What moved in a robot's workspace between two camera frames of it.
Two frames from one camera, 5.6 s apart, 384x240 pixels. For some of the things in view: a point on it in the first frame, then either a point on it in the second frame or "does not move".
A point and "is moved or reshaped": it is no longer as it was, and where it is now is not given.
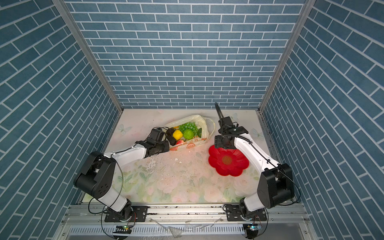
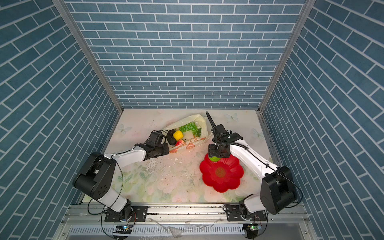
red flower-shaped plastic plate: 226,161 is moved or reshaped
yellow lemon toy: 177,134 does not move
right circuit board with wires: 252,229 does not move
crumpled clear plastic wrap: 176,232 does not move
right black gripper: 217,142 → 211,149
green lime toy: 188,134 → 214,159
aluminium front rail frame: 87,221 does not move
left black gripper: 167,145 does not move
